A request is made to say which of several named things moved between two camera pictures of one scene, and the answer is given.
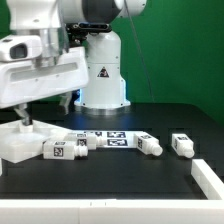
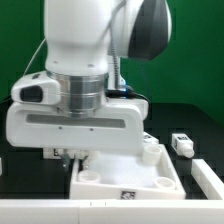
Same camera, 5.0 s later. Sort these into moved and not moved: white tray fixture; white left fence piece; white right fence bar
Moved: white tray fixture
Not moved: white right fence bar; white left fence piece
